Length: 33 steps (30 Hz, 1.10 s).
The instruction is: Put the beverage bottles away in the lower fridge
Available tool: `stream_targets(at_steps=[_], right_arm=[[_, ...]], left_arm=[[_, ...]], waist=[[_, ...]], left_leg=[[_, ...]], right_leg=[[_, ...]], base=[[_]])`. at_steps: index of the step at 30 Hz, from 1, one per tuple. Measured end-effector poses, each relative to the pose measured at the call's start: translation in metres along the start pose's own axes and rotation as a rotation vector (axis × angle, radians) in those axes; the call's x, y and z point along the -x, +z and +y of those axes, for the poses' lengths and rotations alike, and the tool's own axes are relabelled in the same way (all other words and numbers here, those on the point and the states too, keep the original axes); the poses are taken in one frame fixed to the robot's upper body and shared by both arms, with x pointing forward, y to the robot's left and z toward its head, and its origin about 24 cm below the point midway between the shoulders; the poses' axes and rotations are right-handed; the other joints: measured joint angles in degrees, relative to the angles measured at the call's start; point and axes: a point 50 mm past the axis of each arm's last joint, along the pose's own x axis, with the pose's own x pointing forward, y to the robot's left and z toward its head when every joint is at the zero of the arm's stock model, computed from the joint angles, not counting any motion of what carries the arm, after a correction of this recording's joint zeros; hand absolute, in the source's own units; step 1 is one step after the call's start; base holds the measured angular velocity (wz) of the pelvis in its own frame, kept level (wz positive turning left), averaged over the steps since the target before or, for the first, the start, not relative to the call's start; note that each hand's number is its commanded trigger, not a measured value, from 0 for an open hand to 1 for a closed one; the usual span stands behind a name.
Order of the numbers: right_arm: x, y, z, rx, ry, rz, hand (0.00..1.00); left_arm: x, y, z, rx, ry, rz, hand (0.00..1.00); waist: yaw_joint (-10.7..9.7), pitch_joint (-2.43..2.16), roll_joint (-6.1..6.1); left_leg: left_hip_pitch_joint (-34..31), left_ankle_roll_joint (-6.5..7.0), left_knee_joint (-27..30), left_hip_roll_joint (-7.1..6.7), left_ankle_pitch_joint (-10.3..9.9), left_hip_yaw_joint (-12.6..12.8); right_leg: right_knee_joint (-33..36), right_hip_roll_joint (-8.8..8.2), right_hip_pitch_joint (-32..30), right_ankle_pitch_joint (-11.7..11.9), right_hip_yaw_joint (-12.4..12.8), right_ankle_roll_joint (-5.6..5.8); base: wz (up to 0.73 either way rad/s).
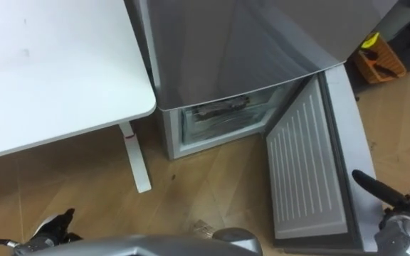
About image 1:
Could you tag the white desk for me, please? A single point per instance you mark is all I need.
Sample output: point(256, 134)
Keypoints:
point(55, 67)

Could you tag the grey fridge lower door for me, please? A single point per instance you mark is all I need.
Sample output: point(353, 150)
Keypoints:
point(304, 163)

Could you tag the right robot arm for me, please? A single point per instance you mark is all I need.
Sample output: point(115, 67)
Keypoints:
point(402, 236)

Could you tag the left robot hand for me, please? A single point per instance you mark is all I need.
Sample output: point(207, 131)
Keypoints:
point(56, 227)

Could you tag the grey fridge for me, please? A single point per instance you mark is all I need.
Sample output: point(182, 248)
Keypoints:
point(233, 46)

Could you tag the orange plastic crate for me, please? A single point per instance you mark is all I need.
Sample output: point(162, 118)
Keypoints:
point(381, 64)

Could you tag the robot body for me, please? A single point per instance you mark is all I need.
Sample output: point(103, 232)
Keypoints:
point(162, 245)

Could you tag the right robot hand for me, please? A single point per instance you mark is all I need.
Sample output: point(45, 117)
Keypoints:
point(409, 208)

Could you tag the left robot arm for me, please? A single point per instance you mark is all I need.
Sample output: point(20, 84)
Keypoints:
point(34, 247)

